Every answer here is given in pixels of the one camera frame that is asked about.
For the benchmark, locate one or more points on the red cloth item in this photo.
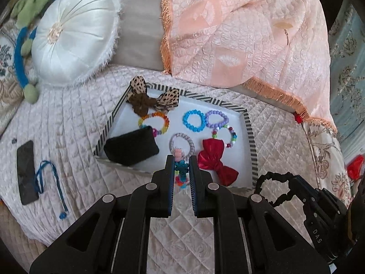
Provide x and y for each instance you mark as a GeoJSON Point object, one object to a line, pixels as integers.
{"type": "Point", "coordinates": [356, 165]}

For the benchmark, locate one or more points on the beige quilted mat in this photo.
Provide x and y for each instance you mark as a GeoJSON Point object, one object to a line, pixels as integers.
{"type": "Point", "coordinates": [11, 234]}

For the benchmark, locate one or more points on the pale quilted bed cover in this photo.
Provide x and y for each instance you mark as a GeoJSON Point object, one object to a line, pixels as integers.
{"type": "Point", "coordinates": [71, 125]}

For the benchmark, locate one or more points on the blue floral fabric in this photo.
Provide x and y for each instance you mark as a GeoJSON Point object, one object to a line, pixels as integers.
{"type": "Point", "coordinates": [348, 48]}

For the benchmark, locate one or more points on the striped cardboard box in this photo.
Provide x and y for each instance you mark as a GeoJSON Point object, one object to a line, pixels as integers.
{"type": "Point", "coordinates": [196, 102]}

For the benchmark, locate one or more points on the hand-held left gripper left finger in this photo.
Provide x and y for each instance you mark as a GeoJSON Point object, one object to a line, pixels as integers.
{"type": "Point", "coordinates": [170, 182]}

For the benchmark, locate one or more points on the floral sofa cushion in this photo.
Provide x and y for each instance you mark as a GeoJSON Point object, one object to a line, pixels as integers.
{"type": "Point", "coordinates": [5, 71]}

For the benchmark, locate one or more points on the brown scrunchie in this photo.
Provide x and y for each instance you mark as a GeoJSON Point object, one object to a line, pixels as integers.
{"type": "Point", "coordinates": [141, 104]}

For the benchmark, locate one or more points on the black ruffled hair band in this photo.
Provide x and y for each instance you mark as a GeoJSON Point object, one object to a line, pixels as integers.
{"type": "Point", "coordinates": [268, 176]}

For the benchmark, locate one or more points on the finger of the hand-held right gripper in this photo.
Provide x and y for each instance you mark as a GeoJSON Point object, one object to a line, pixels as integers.
{"type": "Point", "coordinates": [299, 187]}

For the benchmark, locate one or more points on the embroidered floral beige fabric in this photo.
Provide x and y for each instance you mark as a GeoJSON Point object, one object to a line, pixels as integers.
{"type": "Point", "coordinates": [322, 154]}

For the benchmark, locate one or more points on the small red cloth piece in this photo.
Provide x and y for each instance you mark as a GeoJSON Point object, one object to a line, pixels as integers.
{"type": "Point", "coordinates": [298, 117]}

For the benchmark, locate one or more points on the red velvet bow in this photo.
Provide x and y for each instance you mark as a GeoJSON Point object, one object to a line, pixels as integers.
{"type": "Point", "coordinates": [214, 154]}

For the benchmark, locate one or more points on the peach fringed blanket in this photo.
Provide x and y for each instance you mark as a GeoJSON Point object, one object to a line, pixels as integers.
{"type": "Point", "coordinates": [242, 34]}

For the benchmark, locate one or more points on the black velvet pouch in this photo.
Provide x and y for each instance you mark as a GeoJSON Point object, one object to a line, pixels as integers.
{"type": "Point", "coordinates": [131, 147]}

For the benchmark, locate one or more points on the black smartphone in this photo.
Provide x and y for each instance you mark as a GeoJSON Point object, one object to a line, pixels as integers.
{"type": "Point", "coordinates": [27, 171]}

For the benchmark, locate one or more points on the leopard print bow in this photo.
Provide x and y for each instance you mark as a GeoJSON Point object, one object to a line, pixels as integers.
{"type": "Point", "coordinates": [169, 98]}

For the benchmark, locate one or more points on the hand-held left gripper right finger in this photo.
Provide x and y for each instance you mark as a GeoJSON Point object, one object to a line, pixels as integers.
{"type": "Point", "coordinates": [193, 185]}

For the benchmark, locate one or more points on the white round satin cushion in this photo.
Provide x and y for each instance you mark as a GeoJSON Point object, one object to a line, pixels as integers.
{"type": "Point", "coordinates": [74, 34]}

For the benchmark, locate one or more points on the green and blue plush toy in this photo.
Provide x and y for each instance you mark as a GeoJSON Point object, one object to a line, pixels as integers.
{"type": "Point", "coordinates": [19, 60]}

